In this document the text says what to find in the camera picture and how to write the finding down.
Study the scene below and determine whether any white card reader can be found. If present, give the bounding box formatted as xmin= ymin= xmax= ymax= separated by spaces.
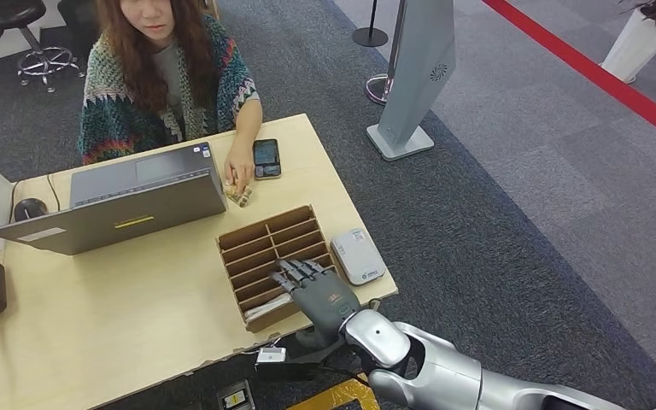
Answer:
xmin=330 ymin=227 xmax=388 ymax=288

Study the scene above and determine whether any black stanchion post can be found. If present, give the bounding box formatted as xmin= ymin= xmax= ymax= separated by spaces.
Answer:
xmin=351 ymin=0 xmax=390 ymax=49

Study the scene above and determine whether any grey kiosk stand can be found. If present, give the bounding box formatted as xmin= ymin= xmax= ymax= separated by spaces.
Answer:
xmin=366 ymin=0 xmax=457 ymax=163

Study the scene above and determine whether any white planter pot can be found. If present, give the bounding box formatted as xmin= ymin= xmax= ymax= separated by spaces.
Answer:
xmin=600 ymin=8 xmax=656 ymax=85

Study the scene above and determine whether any red floor tape line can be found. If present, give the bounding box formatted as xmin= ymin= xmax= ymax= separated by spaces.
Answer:
xmin=480 ymin=0 xmax=656 ymax=151

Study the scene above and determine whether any black mouse cable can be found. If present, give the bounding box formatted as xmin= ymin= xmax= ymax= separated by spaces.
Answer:
xmin=9 ymin=180 xmax=22 ymax=225

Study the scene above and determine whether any black smartphone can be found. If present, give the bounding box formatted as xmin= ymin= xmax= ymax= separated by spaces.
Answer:
xmin=252 ymin=138 xmax=283 ymax=181

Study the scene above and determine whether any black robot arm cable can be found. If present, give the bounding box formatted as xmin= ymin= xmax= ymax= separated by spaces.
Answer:
xmin=316 ymin=365 xmax=372 ymax=389

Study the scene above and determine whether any cardboard card organizer box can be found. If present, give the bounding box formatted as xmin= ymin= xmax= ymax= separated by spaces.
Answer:
xmin=215 ymin=204 xmax=343 ymax=334

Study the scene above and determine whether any white card sleeve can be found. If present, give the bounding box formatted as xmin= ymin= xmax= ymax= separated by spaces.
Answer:
xmin=243 ymin=294 xmax=292 ymax=324

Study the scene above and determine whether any chrome stanchion post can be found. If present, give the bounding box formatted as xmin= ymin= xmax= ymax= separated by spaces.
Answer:
xmin=364 ymin=0 xmax=408 ymax=107

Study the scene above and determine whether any black round stool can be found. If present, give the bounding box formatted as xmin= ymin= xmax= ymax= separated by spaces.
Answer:
xmin=0 ymin=0 xmax=85 ymax=95

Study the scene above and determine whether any black laptop cable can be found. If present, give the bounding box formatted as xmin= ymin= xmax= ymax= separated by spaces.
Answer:
xmin=46 ymin=173 xmax=62 ymax=214

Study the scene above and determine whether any yellow floor tape marking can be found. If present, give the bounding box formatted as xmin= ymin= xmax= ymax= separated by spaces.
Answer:
xmin=288 ymin=378 xmax=378 ymax=410

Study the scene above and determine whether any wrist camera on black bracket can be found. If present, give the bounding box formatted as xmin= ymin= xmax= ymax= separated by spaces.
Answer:
xmin=254 ymin=346 xmax=357 ymax=383

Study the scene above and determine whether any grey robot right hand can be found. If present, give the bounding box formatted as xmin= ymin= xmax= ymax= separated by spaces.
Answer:
xmin=269 ymin=258 xmax=363 ymax=349

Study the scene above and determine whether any person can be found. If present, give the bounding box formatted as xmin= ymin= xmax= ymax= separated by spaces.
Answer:
xmin=79 ymin=0 xmax=264 ymax=196

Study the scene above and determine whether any grey laptop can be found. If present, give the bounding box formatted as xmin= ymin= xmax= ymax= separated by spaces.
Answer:
xmin=0 ymin=141 xmax=228 ymax=257

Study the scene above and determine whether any person's left hand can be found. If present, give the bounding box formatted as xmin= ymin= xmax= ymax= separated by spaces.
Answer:
xmin=223 ymin=141 xmax=256 ymax=196

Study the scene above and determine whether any metal floor socket box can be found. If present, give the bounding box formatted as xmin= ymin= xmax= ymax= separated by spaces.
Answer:
xmin=217 ymin=380 xmax=257 ymax=410

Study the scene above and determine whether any black computer mouse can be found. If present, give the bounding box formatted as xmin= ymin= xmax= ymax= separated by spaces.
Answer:
xmin=13 ymin=197 xmax=49 ymax=224

